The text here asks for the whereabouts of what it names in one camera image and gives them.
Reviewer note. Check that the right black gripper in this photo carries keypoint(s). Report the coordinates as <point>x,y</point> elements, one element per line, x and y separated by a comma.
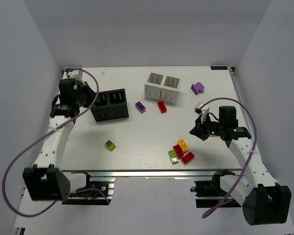
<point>203,128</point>

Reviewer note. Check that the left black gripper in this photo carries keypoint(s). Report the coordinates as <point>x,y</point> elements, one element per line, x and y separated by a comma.
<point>87,93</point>

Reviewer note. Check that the long lime green lego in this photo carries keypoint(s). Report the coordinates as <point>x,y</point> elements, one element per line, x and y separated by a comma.
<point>173,156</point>

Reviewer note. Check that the long red lego brick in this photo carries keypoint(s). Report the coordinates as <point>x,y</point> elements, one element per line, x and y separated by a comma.
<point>162,107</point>

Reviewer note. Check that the small lime green lego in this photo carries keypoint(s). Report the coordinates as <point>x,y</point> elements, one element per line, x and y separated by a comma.
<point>109,145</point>

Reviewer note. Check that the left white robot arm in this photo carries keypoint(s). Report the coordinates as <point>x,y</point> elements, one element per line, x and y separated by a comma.
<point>45,180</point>

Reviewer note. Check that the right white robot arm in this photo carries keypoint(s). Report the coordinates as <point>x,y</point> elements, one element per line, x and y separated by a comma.
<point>262,199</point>

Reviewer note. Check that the yellow lego brick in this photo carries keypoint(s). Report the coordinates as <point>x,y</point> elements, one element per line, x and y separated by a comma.
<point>183,145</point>

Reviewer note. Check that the black two-bin container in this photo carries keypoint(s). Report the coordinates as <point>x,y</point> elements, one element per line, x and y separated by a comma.
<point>110,105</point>

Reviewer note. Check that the red lego brick middle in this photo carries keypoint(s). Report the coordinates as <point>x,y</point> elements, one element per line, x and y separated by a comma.
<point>179,151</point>

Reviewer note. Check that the red lego brick lower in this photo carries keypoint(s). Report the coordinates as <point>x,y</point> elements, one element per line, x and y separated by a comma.
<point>187,158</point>

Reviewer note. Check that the purple lego figure piece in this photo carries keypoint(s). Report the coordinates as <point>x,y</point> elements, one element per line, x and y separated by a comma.
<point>197,88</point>

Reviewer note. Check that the purple lego brick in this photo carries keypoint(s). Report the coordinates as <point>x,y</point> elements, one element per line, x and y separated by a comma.
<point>140,107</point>

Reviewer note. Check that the white two-bin container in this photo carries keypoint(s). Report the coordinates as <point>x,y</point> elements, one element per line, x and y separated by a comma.
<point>162,88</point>

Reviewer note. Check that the right blue table label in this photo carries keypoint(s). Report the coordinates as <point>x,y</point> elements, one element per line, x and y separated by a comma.
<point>218,68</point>

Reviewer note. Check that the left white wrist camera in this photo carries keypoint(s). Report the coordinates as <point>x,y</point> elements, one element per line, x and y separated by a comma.
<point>75,74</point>

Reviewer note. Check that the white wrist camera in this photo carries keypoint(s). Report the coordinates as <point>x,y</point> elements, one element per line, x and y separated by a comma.
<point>75,74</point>
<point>202,109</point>

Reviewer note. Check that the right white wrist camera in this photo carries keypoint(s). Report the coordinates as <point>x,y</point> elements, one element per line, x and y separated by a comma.
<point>202,109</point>

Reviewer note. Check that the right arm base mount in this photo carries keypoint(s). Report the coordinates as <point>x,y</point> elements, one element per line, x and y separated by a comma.
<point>209,193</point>

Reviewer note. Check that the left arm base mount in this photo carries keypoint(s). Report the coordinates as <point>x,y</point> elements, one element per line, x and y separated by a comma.
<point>88,189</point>

